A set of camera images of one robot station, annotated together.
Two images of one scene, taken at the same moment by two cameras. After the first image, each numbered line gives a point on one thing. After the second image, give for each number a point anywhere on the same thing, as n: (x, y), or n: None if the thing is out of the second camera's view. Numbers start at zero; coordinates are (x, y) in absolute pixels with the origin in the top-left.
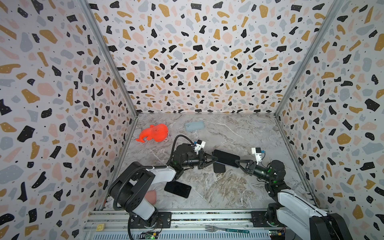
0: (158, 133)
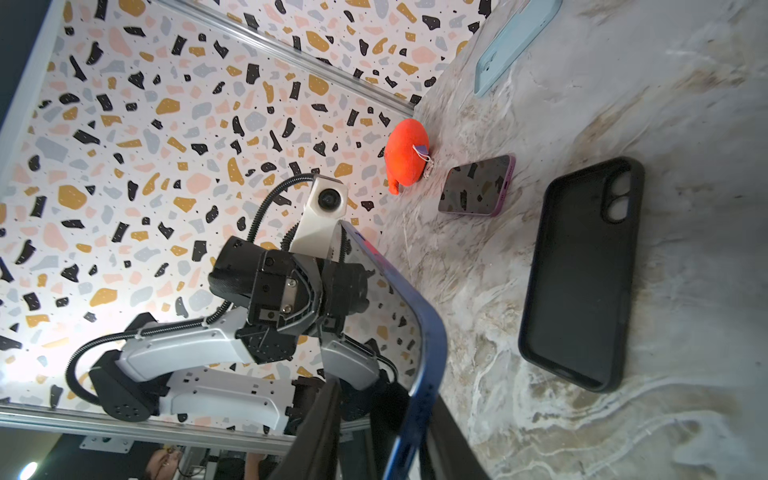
0: (406, 154)
